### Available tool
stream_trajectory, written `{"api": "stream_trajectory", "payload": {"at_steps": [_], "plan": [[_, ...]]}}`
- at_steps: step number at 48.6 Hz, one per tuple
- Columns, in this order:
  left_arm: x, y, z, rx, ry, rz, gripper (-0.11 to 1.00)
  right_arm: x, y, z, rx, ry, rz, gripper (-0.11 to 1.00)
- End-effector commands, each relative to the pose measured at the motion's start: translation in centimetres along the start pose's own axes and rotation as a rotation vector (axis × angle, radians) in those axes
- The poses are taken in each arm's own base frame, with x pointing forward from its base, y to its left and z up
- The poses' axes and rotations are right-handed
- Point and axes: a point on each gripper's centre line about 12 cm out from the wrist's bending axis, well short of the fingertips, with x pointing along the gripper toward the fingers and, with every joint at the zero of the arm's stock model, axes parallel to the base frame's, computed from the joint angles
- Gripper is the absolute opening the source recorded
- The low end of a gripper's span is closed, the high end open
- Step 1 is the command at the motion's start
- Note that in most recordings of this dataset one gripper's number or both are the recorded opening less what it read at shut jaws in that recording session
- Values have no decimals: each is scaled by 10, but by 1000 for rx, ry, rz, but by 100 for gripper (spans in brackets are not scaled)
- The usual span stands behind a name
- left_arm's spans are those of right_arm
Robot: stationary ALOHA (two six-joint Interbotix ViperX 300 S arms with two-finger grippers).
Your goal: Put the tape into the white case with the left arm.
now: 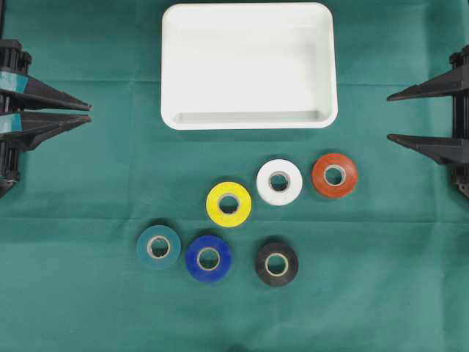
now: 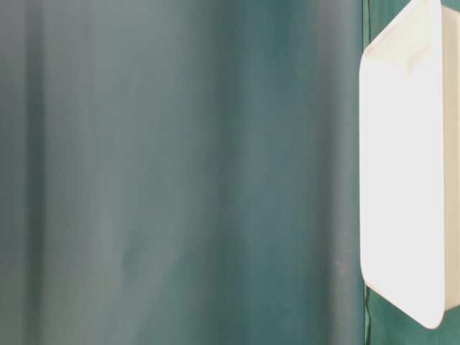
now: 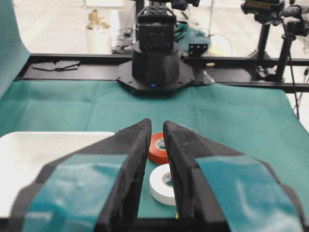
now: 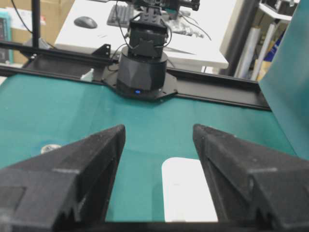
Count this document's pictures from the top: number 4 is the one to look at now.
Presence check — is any white desk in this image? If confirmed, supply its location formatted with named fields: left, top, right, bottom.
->
left=55, top=0, right=228, bottom=72

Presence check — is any black computer mouse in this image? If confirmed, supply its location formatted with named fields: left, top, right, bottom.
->
left=74, top=16, right=98, bottom=29

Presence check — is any cardboard box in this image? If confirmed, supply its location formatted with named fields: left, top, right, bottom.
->
left=10, top=0, right=76, bottom=64

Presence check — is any black aluminium frame rail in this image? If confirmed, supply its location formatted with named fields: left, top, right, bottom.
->
left=0, top=41, right=270, bottom=111

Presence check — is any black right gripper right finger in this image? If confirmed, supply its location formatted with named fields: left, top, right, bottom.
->
left=193, top=124, right=309, bottom=229

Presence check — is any dark keyboard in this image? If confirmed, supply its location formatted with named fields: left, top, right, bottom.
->
left=107, top=5, right=134, bottom=28

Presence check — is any black vertical pole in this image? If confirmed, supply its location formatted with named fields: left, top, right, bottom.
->
left=31, top=0, right=41, bottom=48

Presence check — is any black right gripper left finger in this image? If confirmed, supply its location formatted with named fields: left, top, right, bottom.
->
left=0, top=124, right=126, bottom=229

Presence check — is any white plastic tray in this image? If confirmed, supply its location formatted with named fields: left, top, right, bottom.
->
left=161, top=157, right=219, bottom=222

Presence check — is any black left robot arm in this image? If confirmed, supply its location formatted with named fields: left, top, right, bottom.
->
left=116, top=0, right=200, bottom=100

